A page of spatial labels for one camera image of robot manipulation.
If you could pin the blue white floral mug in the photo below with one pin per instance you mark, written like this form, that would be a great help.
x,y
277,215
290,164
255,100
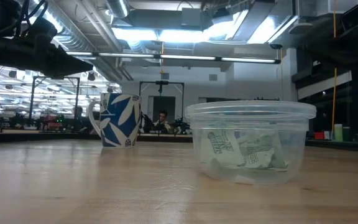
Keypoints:
x,y
120,124

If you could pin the silver ventilation duct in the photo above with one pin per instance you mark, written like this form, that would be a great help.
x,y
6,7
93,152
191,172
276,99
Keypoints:
x,y
118,7

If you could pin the red box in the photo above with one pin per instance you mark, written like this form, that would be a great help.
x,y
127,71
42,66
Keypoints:
x,y
319,135

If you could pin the clear round plastic container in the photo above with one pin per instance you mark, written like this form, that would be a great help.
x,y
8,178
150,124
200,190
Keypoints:
x,y
250,109

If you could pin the green white stevia packet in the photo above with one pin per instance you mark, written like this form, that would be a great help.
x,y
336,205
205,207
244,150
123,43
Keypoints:
x,y
221,146
259,152

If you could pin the long ceiling light bar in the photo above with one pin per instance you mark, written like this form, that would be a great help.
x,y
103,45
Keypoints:
x,y
185,57

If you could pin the person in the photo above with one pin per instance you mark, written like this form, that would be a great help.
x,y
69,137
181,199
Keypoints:
x,y
163,118

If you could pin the green cylinder container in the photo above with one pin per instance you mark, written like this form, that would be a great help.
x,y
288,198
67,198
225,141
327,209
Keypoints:
x,y
338,132

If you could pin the black background rig frame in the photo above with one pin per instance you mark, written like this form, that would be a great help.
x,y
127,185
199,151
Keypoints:
x,y
54,77
162,82

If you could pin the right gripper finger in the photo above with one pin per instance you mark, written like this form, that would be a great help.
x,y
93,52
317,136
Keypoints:
x,y
322,48

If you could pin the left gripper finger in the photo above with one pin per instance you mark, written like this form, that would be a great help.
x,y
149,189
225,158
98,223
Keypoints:
x,y
70,63

